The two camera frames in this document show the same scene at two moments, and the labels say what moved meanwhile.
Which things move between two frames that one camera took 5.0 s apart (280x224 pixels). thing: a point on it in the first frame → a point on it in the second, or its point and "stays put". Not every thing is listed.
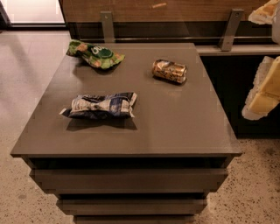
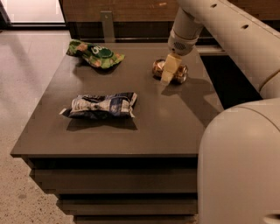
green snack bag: [96, 56] stays put
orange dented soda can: [169, 71] stays put
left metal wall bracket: [108, 29] stays put
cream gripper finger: [265, 14] → [179, 46]
